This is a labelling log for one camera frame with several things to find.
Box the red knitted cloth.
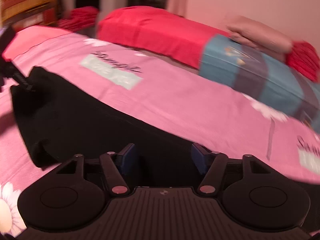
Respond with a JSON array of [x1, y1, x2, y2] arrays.
[[57, 6, 100, 32]]

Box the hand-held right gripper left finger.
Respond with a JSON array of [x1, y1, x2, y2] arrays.
[[54, 143, 138, 197]]

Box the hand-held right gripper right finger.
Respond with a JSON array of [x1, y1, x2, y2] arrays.
[[190, 143, 272, 197]]

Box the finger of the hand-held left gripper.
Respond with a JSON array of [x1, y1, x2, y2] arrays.
[[4, 61, 37, 93]]

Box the red and blue folded quilt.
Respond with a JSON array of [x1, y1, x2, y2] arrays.
[[96, 6, 320, 132]]

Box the black pants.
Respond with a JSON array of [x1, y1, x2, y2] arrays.
[[9, 66, 227, 188]]

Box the pink pillow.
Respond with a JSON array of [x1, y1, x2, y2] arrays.
[[225, 15, 293, 57]]

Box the red fringed cloth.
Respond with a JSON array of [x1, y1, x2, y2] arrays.
[[285, 41, 320, 82]]

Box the wooden shelf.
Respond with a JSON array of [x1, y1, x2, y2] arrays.
[[0, 0, 59, 29]]

